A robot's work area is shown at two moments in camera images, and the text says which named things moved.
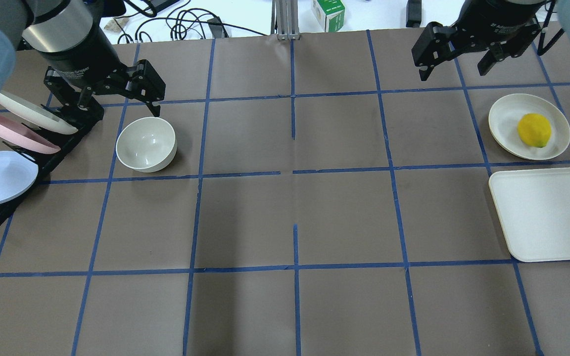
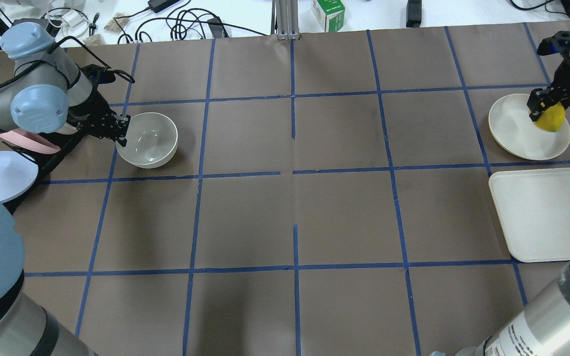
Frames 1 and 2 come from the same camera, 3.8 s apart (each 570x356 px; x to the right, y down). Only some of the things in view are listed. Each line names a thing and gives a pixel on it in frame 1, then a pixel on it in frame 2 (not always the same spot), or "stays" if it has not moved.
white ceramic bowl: x=147 y=144 stays
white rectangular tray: x=547 y=214 stays
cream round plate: x=504 y=118 stays
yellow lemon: x=535 y=130 -> x=552 y=119
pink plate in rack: x=15 y=133 stays
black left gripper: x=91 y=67 -> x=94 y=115
